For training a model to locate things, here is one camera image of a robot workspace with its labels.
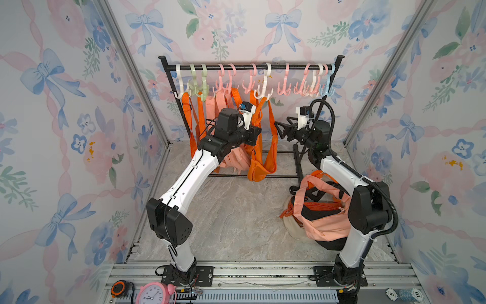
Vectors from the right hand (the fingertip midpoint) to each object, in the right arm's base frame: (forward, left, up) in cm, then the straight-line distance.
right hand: (282, 119), depth 82 cm
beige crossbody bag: (-37, -5, -28) cm, 47 cm away
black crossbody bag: (-33, -11, -23) cm, 42 cm away
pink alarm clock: (-60, +49, -31) cm, 83 cm away
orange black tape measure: (-59, +62, -30) cm, 91 cm away
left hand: (-10, +9, +4) cm, 14 cm away
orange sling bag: (+2, +7, -26) cm, 27 cm away
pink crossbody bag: (-41, -17, -17) cm, 47 cm away
